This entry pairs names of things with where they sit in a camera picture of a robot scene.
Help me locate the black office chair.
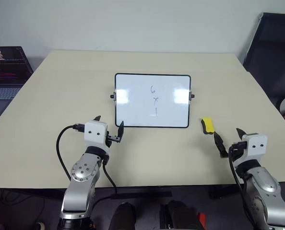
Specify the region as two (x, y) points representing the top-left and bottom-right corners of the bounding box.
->
(242, 12), (285, 114)

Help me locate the yellow and black eraser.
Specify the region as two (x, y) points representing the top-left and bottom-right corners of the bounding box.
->
(200, 116), (216, 134)

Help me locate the dark rounded shape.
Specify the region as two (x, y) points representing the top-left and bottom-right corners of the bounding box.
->
(108, 202), (137, 230)
(159, 200), (204, 230)

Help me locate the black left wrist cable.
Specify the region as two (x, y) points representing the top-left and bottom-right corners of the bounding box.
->
(56, 124), (86, 181)

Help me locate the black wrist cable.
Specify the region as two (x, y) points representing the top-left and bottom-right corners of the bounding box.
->
(228, 141), (253, 228)
(56, 124), (86, 181)

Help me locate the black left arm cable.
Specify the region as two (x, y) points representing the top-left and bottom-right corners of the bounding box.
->
(91, 155), (118, 211)

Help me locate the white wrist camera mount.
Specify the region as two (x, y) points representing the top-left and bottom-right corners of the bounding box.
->
(84, 121), (108, 154)
(242, 133), (269, 167)

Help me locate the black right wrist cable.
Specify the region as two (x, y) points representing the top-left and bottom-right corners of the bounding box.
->
(228, 141), (253, 228)

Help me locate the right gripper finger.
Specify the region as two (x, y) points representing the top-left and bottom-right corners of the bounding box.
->
(214, 133), (227, 158)
(236, 128), (247, 140)

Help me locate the small red part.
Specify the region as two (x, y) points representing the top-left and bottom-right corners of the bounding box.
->
(198, 212), (207, 228)

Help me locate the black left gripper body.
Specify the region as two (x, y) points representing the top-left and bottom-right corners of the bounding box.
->
(106, 131), (119, 147)

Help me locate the small black-framed whiteboard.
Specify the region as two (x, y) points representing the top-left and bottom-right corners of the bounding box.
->
(110, 73), (196, 128)

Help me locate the open grey laptop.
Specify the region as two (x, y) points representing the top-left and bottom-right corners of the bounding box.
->
(0, 46), (35, 119)

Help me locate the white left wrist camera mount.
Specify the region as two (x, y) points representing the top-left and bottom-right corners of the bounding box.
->
(84, 121), (108, 154)

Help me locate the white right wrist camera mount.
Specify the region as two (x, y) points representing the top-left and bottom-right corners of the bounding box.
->
(242, 133), (269, 167)

